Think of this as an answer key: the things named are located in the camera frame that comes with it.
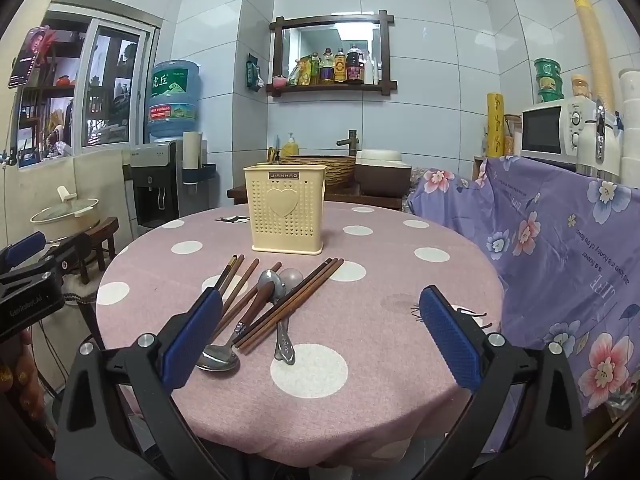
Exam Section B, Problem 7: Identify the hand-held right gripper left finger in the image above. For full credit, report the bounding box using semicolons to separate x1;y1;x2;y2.
52;287;236;480

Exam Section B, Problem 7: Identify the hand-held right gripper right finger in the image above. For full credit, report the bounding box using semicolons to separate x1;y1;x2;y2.
415;286;588;480

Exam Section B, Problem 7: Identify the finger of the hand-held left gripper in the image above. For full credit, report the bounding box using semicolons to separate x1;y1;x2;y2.
30;232;94;286
0;231;48;273

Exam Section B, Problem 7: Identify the metal spoon with wooden handle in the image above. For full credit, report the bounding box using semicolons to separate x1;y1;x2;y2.
196;280;281;373

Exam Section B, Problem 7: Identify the dark chopstick with gold tip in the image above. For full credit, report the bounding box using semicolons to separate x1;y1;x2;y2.
214;255;238;292
220;256;246;311

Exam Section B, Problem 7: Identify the brown wooden chopstick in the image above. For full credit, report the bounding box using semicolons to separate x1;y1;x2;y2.
242;259;346;353
236;258;340;351
220;261;283;333
233;258;333;347
212;258;261;336

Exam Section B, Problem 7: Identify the metal spoon with ornate handle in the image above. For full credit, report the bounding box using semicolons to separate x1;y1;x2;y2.
257;269;297;366

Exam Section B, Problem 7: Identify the grey spoon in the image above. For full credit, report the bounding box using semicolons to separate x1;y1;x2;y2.
277;267;305;293

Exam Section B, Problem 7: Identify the beige perforated utensil holder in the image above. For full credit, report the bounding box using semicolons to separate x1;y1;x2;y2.
243;164;328;257

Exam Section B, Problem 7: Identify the dark wooden stool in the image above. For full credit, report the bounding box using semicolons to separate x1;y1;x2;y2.
75;216;121;281

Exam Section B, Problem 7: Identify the pot with glass lid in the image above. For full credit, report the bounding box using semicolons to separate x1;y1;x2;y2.
30;186;101;241

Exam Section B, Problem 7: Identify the pink polka-dot tablecloth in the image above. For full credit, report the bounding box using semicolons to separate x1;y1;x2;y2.
95;202;506;466

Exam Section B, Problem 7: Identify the grey water dispenser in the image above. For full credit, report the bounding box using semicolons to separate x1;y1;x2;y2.
130;140;186;233

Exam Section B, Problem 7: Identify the purple floral cloth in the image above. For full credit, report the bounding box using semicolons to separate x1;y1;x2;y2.
407;155;640;453

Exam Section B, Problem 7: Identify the dark wooden counter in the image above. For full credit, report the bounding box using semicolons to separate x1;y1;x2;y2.
227;185;406;211

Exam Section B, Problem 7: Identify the blue cup holder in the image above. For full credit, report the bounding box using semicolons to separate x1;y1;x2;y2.
181;162;218;186

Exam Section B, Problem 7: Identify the white paper cup stack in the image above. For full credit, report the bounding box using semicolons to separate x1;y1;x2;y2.
182;131;203;168

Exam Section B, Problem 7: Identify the sliding glass window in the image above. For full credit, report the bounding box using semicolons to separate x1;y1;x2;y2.
17;0;163;171

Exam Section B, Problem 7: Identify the brown pot with white lid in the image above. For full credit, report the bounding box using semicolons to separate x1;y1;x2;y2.
354;148;413;198

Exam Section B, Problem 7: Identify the blue water bottle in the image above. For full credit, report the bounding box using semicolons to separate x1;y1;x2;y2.
146;60;201;143

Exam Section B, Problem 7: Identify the mounted smartphone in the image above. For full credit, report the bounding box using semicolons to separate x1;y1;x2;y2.
7;25;51;90

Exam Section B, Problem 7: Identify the woven basket basin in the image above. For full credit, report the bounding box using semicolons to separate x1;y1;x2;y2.
280;155;357;193

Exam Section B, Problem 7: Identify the glass jar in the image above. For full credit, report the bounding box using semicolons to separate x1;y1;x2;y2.
504;114;523;156

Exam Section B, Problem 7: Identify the yellow printed roll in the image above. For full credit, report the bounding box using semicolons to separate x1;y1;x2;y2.
486;91;506;158

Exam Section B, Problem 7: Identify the bronze faucet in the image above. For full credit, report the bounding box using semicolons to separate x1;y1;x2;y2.
336;130;361;157

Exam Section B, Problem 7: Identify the white microwave oven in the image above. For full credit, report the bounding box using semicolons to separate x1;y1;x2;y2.
520;97;601;163

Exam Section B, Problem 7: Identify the stack of green bowls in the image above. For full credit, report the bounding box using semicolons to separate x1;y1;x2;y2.
533;57;566;103

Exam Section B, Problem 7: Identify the yellow-green seasoning packet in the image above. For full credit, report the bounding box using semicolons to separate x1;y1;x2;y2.
287;57;311;86

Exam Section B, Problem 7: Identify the dark soy sauce bottle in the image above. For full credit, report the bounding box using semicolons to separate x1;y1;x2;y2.
346;44;364;84

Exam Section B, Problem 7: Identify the green wall packet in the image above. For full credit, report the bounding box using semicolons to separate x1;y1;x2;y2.
244;54;263;92

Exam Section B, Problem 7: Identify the wooden wall shelf frame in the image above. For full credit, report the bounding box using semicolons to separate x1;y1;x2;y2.
265;10;398;97

